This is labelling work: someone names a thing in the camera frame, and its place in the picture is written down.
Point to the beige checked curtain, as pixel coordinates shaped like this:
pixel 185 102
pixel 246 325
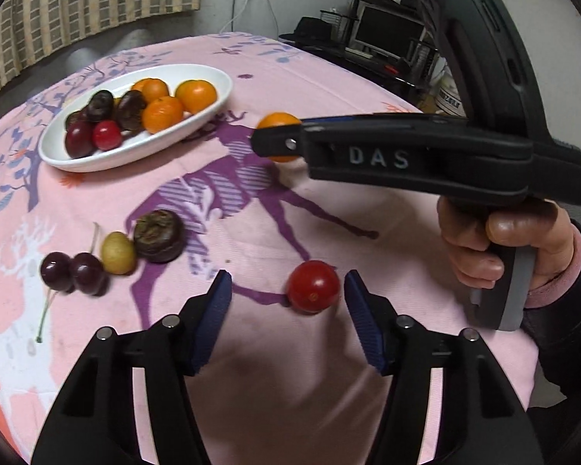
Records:
pixel 77 5

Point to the person's right forearm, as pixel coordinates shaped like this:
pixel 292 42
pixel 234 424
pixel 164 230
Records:
pixel 566 334

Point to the black hat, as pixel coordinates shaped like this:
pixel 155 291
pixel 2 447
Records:
pixel 307 31

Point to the person's right hand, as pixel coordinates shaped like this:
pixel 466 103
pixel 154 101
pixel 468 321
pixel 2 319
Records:
pixel 518 225

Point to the dark purple plum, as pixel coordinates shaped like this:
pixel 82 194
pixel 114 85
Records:
pixel 72 117
pixel 80 138

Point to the computer monitor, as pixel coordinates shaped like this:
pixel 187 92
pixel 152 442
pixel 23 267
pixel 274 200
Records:
pixel 387 29

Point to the large orange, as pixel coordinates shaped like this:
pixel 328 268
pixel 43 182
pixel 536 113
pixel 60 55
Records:
pixel 196 96
pixel 276 122

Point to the dark brown mangosteen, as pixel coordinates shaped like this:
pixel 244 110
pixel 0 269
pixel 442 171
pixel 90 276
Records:
pixel 158 235
pixel 130 109
pixel 99 105

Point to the red cherry tomato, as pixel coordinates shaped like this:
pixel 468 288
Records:
pixel 107 134
pixel 313 286

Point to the dark red cherry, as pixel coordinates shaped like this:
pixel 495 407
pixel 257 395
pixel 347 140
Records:
pixel 56 271
pixel 88 273

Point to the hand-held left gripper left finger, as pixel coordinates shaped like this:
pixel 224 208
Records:
pixel 213 319

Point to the dark desk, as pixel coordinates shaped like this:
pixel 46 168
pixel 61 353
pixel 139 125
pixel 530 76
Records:
pixel 368 65

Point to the white oval plate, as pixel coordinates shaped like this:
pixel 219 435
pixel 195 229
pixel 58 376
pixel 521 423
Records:
pixel 126 147

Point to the pink deer print tablecloth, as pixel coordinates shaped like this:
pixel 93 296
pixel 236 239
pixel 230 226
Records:
pixel 319 82

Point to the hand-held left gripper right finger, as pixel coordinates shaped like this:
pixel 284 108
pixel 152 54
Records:
pixel 363 319

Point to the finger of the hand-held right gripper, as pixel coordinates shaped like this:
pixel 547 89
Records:
pixel 276 144
pixel 339 120

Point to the white plastic bucket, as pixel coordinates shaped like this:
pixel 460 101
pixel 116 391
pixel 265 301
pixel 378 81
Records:
pixel 450 94

